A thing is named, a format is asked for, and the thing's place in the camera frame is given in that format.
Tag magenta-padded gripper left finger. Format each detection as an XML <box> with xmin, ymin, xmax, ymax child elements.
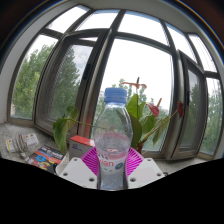
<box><xmin>59</xmin><ymin>146</ymin><xmax>101</xmax><ymax>190</ymax></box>

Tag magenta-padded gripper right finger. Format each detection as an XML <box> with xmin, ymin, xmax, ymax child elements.
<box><xmin>125</xmin><ymin>146</ymin><xmax>165</xmax><ymax>190</ymax></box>

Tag clear plastic water bottle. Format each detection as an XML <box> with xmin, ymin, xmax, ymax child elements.
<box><xmin>92</xmin><ymin>87</ymin><xmax>134</xmax><ymax>191</ymax></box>

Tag white and red filament box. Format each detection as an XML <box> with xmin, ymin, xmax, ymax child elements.
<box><xmin>68</xmin><ymin>135</ymin><xmax>96</xmax><ymax>162</ymax></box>

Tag dark colourful book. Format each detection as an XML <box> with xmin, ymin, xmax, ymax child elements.
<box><xmin>25</xmin><ymin>144</ymin><xmax>66</xmax><ymax>174</ymax></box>

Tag anthurium plant in white pot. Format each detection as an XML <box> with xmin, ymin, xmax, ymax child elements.
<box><xmin>52</xmin><ymin>77</ymin><xmax>185</xmax><ymax>155</ymax></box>

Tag dark-framed window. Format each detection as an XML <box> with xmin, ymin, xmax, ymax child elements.
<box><xmin>8</xmin><ymin>4</ymin><xmax>224</xmax><ymax>161</ymax></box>

